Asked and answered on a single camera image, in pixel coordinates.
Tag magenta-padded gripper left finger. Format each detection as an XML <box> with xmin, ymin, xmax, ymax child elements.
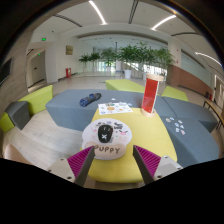
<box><xmin>47</xmin><ymin>145</ymin><xmax>96</xmax><ymax>188</ymax></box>

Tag ceiling strip lights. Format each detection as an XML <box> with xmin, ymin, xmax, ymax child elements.
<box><xmin>88</xmin><ymin>0</ymin><xmax>224</xmax><ymax>68</ymax></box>

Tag round white printed mouse pad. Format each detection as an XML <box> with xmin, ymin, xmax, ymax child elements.
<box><xmin>81</xmin><ymin>117</ymin><xmax>133</xmax><ymax>161</ymax></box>

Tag white sticker sheet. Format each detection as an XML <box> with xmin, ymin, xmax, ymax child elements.
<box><xmin>97</xmin><ymin>101</ymin><xmax>134</xmax><ymax>116</ymax></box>

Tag row of potted green plants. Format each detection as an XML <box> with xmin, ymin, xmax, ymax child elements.
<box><xmin>78</xmin><ymin>41</ymin><xmax>176</xmax><ymax>80</ymax></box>

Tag dark grey cube seat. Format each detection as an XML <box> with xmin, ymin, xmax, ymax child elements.
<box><xmin>4</xmin><ymin>100</ymin><xmax>31</xmax><ymax>131</ymax></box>

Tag group of small stickers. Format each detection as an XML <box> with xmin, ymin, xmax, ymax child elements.
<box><xmin>165</xmin><ymin>116</ymin><xmax>187</xmax><ymax>136</ymax></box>

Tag grey upholstered bench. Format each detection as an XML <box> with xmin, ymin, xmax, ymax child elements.
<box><xmin>160</xmin><ymin>115</ymin><xmax>220</xmax><ymax>168</ymax></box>
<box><xmin>162</xmin><ymin>96</ymin><xmax>218</xmax><ymax>133</ymax></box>
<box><xmin>45</xmin><ymin>88</ymin><xmax>168</xmax><ymax>132</ymax></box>

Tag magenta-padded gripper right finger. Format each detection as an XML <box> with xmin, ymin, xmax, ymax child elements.
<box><xmin>132</xmin><ymin>144</ymin><xmax>184</xmax><ymax>185</ymax></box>

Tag black computer mouse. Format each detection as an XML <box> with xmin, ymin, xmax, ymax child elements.
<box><xmin>97</xmin><ymin>123</ymin><xmax>114</xmax><ymax>144</ymax></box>

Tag wooden bench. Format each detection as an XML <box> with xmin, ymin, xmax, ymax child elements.
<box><xmin>203</xmin><ymin>98</ymin><xmax>224</xmax><ymax>129</ymax></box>

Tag black wall screen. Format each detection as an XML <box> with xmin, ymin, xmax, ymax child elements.
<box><xmin>0</xmin><ymin>58</ymin><xmax>14</xmax><ymax>87</ymax></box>

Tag lime green upholstered bench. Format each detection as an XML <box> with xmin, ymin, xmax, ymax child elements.
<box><xmin>18</xmin><ymin>84</ymin><xmax>54</xmax><ymax>116</ymax></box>
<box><xmin>105</xmin><ymin>78</ymin><xmax>146</xmax><ymax>94</ymax></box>
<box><xmin>0</xmin><ymin>112</ymin><xmax>16</xmax><ymax>134</ymax></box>
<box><xmin>161</xmin><ymin>85</ymin><xmax>189</xmax><ymax>103</ymax></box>

